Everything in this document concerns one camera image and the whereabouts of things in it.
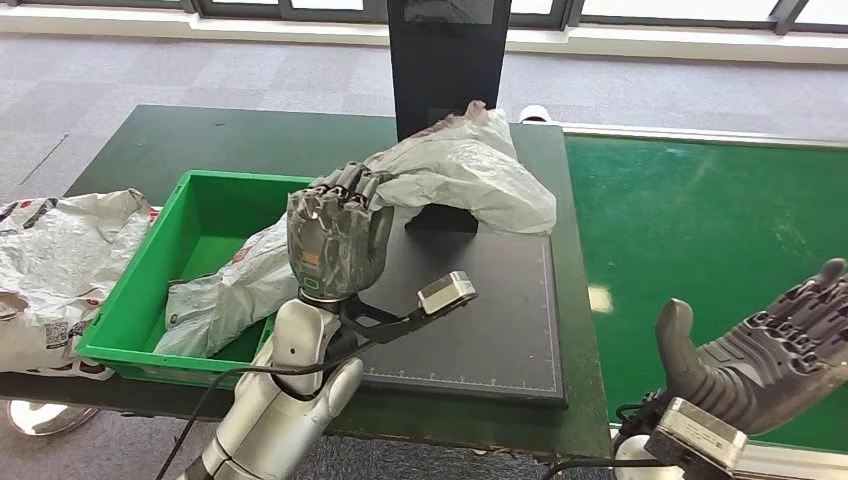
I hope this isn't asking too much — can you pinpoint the dark window frame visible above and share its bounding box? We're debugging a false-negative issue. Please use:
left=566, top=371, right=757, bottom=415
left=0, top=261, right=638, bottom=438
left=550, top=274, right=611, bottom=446
left=0, top=0, right=848, bottom=38

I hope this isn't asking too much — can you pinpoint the black inbound scanner machine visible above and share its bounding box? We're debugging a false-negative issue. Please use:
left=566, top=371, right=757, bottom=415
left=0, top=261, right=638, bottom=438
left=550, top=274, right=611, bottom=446
left=357, top=0, right=568, bottom=407

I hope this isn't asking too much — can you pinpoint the chrome round stand base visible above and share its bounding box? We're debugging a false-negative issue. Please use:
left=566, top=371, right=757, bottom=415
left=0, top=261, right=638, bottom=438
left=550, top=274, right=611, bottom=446
left=9, top=397, right=101, bottom=437

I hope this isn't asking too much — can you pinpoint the white parcel large red logo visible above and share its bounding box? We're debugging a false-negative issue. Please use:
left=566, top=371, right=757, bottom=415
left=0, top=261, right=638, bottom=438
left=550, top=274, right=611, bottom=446
left=153, top=215, right=303, bottom=359

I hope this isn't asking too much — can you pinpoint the green plastic crate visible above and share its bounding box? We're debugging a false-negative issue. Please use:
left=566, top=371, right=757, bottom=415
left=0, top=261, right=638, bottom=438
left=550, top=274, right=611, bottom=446
left=76, top=170, right=319, bottom=390

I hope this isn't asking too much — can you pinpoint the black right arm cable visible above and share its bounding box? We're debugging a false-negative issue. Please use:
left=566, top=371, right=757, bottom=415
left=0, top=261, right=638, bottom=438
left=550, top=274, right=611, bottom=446
left=539, top=390, right=667, bottom=480

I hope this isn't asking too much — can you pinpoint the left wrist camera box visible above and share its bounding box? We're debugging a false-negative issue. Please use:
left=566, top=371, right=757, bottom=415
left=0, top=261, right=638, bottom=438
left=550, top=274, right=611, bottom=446
left=415, top=270, right=480, bottom=316

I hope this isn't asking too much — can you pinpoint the plain grey-white parcel bag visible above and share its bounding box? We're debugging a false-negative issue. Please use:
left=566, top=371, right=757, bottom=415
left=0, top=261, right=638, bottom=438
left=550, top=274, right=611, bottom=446
left=309, top=100, right=559, bottom=237

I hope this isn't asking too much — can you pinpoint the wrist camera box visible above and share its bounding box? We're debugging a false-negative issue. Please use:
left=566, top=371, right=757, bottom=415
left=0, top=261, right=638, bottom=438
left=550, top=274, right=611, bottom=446
left=415, top=270, right=480, bottom=316
left=645, top=397, right=750, bottom=473

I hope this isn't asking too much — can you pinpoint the dark green table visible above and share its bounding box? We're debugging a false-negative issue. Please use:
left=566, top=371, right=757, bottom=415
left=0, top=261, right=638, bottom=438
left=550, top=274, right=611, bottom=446
left=0, top=103, right=614, bottom=458

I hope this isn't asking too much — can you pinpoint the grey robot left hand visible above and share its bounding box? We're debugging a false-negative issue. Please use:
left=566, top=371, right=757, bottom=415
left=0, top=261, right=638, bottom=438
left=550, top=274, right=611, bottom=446
left=286, top=162, right=397, bottom=303

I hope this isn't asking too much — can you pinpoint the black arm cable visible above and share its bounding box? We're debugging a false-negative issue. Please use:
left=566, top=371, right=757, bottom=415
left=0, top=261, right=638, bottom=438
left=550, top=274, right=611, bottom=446
left=154, top=341, right=372, bottom=480
left=539, top=390, right=667, bottom=480

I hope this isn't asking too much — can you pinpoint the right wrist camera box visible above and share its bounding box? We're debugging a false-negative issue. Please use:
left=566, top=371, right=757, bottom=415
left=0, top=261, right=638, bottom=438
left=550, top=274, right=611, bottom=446
left=645, top=397, right=750, bottom=473

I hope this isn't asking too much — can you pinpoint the green conveyor belt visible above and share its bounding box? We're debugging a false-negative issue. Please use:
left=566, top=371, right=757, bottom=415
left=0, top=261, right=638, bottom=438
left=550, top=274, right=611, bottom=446
left=567, top=134, right=848, bottom=455

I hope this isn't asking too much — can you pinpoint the large crumpled white sack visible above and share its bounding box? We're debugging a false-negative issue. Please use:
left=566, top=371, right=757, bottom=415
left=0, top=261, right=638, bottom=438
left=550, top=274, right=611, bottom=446
left=0, top=188, right=164, bottom=382

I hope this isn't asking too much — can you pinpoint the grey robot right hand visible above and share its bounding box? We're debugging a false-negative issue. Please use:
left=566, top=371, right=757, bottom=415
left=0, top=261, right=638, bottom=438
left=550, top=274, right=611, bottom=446
left=654, top=258, right=848, bottom=437

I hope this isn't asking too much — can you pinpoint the white window sill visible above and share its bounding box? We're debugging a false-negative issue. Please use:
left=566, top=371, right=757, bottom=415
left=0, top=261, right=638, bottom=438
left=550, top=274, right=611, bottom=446
left=0, top=3, right=848, bottom=68

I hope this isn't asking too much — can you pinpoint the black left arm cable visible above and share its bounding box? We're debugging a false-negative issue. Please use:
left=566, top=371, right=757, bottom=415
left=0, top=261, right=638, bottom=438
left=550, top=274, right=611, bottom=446
left=154, top=341, right=372, bottom=480

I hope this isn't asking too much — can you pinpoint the aluminium conveyor frame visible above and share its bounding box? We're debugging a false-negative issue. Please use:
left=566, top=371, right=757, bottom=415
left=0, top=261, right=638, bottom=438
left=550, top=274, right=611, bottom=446
left=556, top=122, right=848, bottom=480

